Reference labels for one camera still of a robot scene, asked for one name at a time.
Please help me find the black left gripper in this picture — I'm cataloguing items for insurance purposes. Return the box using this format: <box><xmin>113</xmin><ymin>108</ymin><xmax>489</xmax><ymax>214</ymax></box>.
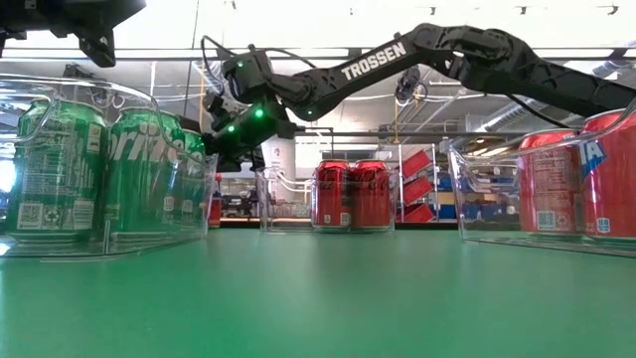
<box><xmin>0</xmin><ymin>0</ymin><xmax>148</xmax><ymax>41</ymax></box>

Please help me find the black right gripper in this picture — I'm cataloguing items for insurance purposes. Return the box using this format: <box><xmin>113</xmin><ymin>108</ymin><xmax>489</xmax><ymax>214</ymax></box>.
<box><xmin>206</xmin><ymin>101</ymin><xmax>299</xmax><ymax>174</ymax></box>

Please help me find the red Fanta can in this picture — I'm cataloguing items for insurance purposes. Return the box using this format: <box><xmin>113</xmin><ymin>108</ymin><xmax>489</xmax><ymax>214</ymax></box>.
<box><xmin>579</xmin><ymin>109</ymin><xmax>636</xmax><ymax>243</ymax></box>
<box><xmin>516</xmin><ymin>128</ymin><xmax>582</xmax><ymax>236</ymax></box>
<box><xmin>208</xmin><ymin>171</ymin><xmax>224</xmax><ymax>229</ymax></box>

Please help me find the red Coca-Cola can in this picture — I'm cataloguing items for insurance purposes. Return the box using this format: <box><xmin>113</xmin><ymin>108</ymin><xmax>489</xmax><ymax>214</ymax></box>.
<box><xmin>350</xmin><ymin>158</ymin><xmax>394</xmax><ymax>231</ymax></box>
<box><xmin>312</xmin><ymin>158</ymin><xmax>353</xmax><ymax>231</ymax></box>

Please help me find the clear plastic bin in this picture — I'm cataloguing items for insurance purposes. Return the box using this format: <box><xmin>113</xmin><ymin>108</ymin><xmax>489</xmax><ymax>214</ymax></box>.
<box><xmin>255</xmin><ymin>166</ymin><xmax>399</xmax><ymax>234</ymax></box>
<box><xmin>446</xmin><ymin>96</ymin><xmax>636</xmax><ymax>260</ymax></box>
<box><xmin>0</xmin><ymin>73</ymin><xmax>220</xmax><ymax>260</ymax></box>

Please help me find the white cylindrical tank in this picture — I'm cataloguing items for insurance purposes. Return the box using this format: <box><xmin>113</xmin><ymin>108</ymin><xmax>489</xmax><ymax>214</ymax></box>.
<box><xmin>261</xmin><ymin>136</ymin><xmax>298</xmax><ymax>200</ymax></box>

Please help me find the ceiling light panel row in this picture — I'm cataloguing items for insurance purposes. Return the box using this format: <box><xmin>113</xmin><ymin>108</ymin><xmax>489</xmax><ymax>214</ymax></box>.
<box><xmin>113</xmin><ymin>47</ymin><xmax>636</xmax><ymax>62</ymax></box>

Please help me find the black ceiling-mounted device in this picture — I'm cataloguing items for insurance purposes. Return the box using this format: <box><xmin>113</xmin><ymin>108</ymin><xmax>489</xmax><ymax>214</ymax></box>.
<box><xmin>62</xmin><ymin>63</ymin><xmax>95</xmax><ymax>81</ymax></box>
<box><xmin>395</xmin><ymin>67</ymin><xmax>428</xmax><ymax>104</ymax></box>

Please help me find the green table mat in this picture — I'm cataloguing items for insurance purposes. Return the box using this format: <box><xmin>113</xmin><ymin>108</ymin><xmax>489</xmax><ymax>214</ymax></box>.
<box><xmin>0</xmin><ymin>226</ymin><xmax>636</xmax><ymax>358</ymax></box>

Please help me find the white shelf rack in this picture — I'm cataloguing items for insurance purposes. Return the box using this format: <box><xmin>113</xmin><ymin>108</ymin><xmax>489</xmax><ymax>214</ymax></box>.
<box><xmin>396</xmin><ymin>142</ymin><xmax>442</xmax><ymax>224</ymax></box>

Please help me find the blue storage bin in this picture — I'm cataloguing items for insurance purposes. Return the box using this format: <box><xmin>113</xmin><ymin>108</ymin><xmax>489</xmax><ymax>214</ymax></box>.
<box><xmin>436</xmin><ymin>188</ymin><xmax>459</xmax><ymax>220</ymax></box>

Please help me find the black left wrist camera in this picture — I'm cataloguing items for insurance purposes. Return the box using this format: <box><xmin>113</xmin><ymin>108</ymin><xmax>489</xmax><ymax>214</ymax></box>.
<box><xmin>78</xmin><ymin>28</ymin><xmax>119</xmax><ymax>70</ymax></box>

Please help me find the black horizontal rail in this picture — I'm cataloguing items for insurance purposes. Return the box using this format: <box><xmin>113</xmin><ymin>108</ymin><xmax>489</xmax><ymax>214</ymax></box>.
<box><xmin>295</xmin><ymin>129</ymin><xmax>528</xmax><ymax>140</ymax></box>

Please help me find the black aluminium table frame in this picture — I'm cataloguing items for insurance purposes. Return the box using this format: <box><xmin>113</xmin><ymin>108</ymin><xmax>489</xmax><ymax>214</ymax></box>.
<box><xmin>206</xmin><ymin>217</ymin><xmax>461</xmax><ymax>234</ymax></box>

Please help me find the large silver air duct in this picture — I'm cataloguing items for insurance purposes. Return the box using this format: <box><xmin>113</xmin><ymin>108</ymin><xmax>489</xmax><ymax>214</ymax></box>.
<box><xmin>474</xmin><ymin>96</ymin><xmax>577</xmax><ymax>134</ymax></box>

